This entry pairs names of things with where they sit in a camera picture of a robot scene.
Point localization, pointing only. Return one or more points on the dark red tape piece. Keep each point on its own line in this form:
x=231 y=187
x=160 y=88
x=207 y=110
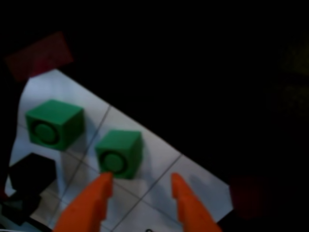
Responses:
x=38 y=58

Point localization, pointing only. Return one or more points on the green cube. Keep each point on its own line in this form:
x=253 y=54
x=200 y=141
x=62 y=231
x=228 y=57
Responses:
x=118 y=154
x=55 y=124

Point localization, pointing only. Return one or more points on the white paper grid sheet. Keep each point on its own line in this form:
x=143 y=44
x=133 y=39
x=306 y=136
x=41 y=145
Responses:
x=157 y=169

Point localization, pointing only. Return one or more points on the black cube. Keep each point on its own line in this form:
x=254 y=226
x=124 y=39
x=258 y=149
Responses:
x=31 y=176

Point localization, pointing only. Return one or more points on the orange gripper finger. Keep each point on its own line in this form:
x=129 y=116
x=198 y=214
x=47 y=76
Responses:
x=193 y=210
x=89 y=205

